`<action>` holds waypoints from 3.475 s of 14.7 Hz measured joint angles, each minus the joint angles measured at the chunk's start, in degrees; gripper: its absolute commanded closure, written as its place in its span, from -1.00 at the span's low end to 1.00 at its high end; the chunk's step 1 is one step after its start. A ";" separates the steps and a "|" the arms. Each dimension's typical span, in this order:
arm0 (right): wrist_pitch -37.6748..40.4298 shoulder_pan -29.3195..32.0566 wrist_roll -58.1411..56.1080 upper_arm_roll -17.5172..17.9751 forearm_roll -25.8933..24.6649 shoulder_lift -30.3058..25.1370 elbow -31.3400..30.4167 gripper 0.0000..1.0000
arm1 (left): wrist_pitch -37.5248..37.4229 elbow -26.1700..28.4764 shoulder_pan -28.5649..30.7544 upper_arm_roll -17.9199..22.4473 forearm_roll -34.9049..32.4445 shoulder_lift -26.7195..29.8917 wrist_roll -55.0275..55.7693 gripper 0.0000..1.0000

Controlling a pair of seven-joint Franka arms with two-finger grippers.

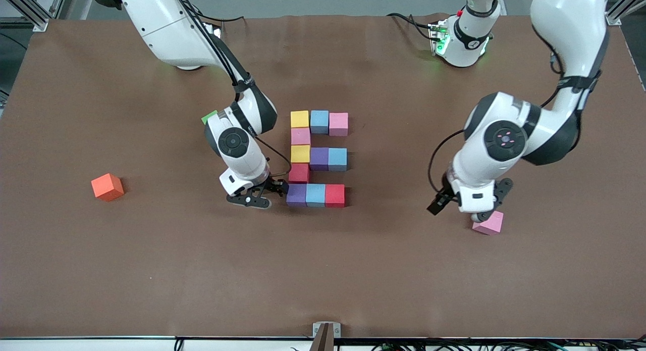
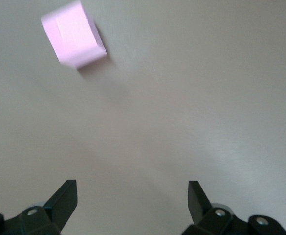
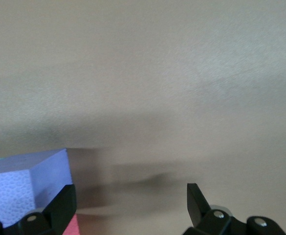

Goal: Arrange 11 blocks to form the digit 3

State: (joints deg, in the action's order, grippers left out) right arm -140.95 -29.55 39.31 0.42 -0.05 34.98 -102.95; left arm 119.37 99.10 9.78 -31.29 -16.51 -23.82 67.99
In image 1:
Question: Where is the purple foam cube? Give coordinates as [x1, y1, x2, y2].
[309, 147, 330, 171]
[286, 183, 307, 208]

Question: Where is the red foam cube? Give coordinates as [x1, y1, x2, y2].
[325, 184, 346, 209]
[288, 163, 310, 185]

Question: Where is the light blue foam cube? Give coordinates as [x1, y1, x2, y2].
[309, 110, 330, 135]
[305, 183, 327, 208]
[328, 147, 348, 172]

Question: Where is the brown table cover sheet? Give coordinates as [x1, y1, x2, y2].
[0, 14, 646, 340]

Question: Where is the orange foam cube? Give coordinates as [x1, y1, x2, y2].
[91, 173, 125, 202]

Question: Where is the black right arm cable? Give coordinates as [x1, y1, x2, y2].
[172, 0, 293, 178]

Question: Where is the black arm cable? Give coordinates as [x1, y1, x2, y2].
[172, 0, 293, 178]
[428, 53, 581, 193]

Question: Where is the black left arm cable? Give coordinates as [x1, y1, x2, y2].
[428, 53, 581, 193]

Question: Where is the grey metal bracket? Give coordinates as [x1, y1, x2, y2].
[312, 322, 342, 338]

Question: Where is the black base cable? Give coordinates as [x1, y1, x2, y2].
[197, 10, 246, 24]
[388, 13, 438, 41]

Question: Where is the white table edge rail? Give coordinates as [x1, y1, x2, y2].
[0, 336, 646, 351]

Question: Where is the aluminium frame profile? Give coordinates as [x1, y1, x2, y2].
[604, 0, 646, 26]
[0, 0, 69, 32]

